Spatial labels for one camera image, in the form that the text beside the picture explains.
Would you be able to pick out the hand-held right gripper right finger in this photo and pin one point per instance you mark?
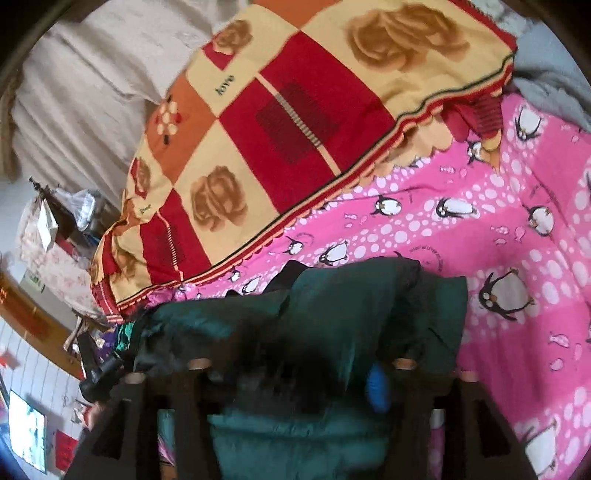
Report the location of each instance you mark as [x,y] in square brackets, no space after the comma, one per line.
[378,385]

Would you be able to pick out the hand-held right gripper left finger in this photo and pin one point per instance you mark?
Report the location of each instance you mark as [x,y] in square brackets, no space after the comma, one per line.
[189,406]

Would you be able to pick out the dark green jacket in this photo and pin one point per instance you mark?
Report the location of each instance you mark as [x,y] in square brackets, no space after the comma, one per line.
[323,323]

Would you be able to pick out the television screen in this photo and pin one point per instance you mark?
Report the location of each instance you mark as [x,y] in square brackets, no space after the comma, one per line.
[27,431]

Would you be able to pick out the floral table cloth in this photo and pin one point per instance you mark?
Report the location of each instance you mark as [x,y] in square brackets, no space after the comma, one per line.
[55,267]

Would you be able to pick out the clear plastic bag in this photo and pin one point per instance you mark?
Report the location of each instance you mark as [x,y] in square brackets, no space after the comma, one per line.
[83,205]

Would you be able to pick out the pink penguin print bedsheet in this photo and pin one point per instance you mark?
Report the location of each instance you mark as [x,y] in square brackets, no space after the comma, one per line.
[508,230]

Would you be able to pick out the red yellow rose patchwork quilt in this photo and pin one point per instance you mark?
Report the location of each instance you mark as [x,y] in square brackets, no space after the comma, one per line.
[295,115]

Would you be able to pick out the beige curtain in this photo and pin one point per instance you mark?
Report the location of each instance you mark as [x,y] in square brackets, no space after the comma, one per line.
[92,92]

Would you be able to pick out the grey cloth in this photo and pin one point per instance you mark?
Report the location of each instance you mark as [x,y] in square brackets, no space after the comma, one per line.
[549,69]

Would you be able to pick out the wooden frame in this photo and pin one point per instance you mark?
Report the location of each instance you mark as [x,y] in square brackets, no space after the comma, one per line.
[37,323]

